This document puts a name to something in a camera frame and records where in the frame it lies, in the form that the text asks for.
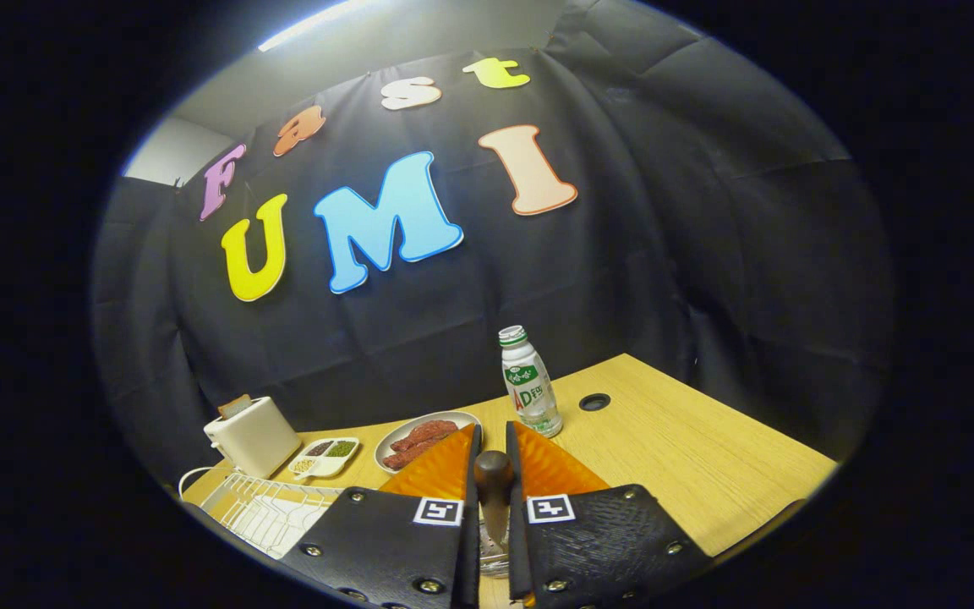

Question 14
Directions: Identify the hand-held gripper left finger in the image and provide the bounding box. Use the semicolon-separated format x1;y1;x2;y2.
280;423;483;609

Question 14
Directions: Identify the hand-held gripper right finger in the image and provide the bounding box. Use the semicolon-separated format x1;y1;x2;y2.
506;421;714;608

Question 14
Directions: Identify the wooden handled spoon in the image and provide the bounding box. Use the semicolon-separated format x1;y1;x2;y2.
474;450;515;546

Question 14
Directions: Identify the white wire dish rack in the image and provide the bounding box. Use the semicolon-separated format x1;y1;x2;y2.
198;472;346;561

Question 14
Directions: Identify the beige round plate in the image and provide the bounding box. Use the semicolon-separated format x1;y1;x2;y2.
374;411;482;475

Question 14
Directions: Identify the white sectioned bean dish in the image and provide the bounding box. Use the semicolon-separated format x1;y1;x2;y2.
287;436;361;480

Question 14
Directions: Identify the brown meat piece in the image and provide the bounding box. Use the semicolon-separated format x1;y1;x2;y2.
381;438;441;471
391;420;460;452

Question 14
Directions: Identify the white green drink bottle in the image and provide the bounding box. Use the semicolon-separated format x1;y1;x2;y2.
498;326;564;439

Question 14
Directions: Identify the white drip tray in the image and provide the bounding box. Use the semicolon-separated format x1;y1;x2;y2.
233;499;331;559

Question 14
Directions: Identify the white toaster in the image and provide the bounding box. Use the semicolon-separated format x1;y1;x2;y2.
204;396;303;480

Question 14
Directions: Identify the white toaster cable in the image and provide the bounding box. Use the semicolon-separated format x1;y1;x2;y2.
178;465;234;500

